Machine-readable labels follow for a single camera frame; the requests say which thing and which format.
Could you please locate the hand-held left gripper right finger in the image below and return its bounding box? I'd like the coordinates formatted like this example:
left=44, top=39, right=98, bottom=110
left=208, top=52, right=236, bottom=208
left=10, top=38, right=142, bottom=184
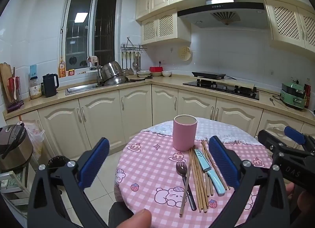
left=209, top=136, right=291, bottom=228

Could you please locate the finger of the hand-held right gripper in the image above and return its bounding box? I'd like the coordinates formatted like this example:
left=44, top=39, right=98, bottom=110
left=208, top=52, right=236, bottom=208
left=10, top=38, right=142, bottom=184
left=258, top=129, right=315, bottom=160
left=284, top=126, right=315, bottom=150

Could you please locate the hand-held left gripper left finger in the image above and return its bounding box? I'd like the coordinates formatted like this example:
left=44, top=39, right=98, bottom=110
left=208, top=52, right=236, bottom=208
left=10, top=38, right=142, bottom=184
left=28, top=137, right=110, bottom=228

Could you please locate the light blue knife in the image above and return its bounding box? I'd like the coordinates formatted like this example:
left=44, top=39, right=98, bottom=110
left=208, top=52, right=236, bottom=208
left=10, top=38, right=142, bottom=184
left=194, top=148, right=226, bottom=196

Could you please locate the bunch of wooden chopsticks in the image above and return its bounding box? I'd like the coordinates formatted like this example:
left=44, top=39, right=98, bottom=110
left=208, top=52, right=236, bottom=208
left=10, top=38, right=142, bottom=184
left=179, top=139, right=231, bottom=216

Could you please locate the dark spoon with black handle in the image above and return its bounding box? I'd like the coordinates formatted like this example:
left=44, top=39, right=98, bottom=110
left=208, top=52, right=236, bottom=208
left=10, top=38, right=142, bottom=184
left=175, top=161, right=197, bottom=211

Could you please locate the pink cup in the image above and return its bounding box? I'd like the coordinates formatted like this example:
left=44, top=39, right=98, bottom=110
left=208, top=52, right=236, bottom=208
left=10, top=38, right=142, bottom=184
left=172, top=114, right=198, bottom=152

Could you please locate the row of hanging kitchen utensils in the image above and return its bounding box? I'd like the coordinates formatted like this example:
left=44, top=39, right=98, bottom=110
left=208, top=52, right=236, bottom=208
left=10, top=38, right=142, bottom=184
left=121, top=51, right=142, bottom=76

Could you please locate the person's right hand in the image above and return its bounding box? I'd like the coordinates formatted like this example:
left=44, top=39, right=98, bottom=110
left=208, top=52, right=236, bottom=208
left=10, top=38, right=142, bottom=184
left=285, top=183, right=315, bottom=228

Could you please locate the person's left hand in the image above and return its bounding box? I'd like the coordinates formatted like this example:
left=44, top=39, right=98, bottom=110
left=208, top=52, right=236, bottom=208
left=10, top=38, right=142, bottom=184
left=115, top=209, right=152, bottom=228

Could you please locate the white lace cloth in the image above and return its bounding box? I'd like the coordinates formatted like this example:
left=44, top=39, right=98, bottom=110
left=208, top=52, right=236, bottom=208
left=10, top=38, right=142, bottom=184
left=143, top=117, right=261, bottom=146

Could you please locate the trash bin with black bag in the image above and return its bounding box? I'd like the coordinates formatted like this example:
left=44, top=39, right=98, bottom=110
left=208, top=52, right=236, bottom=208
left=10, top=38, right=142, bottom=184
left=47, top=155, right=72, bottom=169

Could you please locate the green electric pot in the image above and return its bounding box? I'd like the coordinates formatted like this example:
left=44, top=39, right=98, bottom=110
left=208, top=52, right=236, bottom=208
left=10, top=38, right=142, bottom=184
left=280, top=80, right=307, bottom=111

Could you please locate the pink checked tablecloth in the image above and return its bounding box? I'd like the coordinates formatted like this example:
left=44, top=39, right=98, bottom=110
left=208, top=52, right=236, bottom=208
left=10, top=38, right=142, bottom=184
left=114, top=117, right=278, bottom=228

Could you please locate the dark cloth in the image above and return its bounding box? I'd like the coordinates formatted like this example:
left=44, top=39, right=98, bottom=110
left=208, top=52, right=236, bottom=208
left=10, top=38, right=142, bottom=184
left=108, top=202, right=134, bottom=228

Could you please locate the plastic bag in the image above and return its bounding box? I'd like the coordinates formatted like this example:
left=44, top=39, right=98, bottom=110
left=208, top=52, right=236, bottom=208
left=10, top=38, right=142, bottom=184
left=17, top=121, right=45, bottom=159

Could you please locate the black gas stove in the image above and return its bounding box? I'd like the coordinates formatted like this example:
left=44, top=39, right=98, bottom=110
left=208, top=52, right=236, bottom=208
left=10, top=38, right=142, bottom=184
left=183, top=80, right=260, bottom=100

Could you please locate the steel sink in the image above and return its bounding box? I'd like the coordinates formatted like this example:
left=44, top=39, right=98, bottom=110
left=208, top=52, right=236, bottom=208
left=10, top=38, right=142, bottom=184
left=65, top=83, right=119, bottom=95

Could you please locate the rice cooker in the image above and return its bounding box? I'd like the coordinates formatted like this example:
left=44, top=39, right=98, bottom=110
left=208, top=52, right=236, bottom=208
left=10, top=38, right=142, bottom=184
left=0, top=123, right=33, bottom=172

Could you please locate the steel basin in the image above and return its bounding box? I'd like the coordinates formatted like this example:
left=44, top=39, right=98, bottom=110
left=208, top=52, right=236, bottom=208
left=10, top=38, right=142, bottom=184
left=103, top=75, right=130, bottom=86

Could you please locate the white shelf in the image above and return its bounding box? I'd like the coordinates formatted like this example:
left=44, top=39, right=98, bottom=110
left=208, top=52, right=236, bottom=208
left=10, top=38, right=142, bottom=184
left=0, top=169, right=32, bottom=228

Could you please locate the black kettle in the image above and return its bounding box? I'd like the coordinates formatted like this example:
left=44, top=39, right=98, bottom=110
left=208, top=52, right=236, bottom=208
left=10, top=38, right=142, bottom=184
left=42, top=73, right=59, bottom=98

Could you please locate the steel stock pot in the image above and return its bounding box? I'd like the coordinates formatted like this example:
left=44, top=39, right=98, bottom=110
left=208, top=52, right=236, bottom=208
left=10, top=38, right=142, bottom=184
left=100, top=62, right=126, bottom=82

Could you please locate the glass jar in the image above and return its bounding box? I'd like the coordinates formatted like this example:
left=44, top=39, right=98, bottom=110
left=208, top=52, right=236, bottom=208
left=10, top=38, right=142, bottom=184
left=29, top=76, right=42, bottom=100

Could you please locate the beige kitchen countertop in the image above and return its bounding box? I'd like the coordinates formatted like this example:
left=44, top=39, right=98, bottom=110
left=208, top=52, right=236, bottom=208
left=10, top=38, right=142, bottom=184
left=4, top=74, right=315, bottom=122

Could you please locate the orange packet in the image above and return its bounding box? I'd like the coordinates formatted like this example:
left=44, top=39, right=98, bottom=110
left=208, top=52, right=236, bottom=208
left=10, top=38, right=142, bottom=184
left=58, top=57, right=67, bottom=78

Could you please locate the faucet with pink cloth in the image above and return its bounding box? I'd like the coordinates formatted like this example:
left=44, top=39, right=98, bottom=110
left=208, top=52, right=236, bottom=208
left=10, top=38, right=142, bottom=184
left=87, top=56, right=102, bottom=83

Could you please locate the wide cream lattice door cabinet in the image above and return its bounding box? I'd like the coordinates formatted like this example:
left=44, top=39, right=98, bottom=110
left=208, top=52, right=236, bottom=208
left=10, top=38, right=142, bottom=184
left=264, top=0, right=315, bottom=53

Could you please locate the yellow round steamer plate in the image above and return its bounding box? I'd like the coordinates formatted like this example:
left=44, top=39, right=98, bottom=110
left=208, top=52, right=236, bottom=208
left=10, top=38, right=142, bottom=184
left=178, top=46, right=192, bottom=61

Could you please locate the wooden cutting board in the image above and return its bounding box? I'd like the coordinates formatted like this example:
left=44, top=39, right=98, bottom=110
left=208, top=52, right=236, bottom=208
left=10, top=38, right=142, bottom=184
left=0, top=62, right=14, bottom=105

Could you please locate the window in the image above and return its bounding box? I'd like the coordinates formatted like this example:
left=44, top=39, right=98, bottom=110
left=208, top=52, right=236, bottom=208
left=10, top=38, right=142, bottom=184
left=60, top=0, right=119, bottom=74

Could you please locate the range hood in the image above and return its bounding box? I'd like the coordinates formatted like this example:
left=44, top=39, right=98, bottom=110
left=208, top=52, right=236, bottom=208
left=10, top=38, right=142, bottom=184
left=177, top=0, right=269, bottom=29

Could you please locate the small cream lattice door cabinet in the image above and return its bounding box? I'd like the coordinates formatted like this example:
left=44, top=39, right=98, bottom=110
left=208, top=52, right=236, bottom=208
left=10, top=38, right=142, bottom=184
left=141, top=9, right=192, bottom=45

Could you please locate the knife holder with red handles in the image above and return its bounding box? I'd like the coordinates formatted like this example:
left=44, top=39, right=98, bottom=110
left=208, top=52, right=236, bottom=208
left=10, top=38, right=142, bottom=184
left=6, top=76, right=24, bottom=113

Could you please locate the wall utensil rack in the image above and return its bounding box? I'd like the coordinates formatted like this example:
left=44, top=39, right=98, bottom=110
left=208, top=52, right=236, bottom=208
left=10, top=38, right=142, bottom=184
left=120, top=37, right=147, bottom=52

